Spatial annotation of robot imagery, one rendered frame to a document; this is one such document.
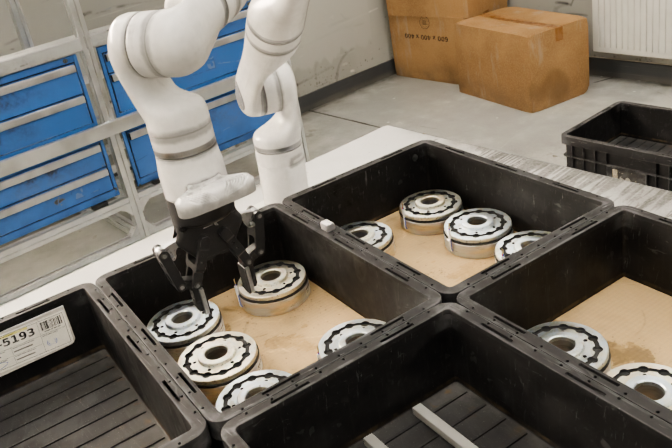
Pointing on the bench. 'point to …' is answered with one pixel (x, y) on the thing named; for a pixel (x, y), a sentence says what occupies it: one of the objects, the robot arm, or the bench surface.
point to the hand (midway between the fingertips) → (225, 290)
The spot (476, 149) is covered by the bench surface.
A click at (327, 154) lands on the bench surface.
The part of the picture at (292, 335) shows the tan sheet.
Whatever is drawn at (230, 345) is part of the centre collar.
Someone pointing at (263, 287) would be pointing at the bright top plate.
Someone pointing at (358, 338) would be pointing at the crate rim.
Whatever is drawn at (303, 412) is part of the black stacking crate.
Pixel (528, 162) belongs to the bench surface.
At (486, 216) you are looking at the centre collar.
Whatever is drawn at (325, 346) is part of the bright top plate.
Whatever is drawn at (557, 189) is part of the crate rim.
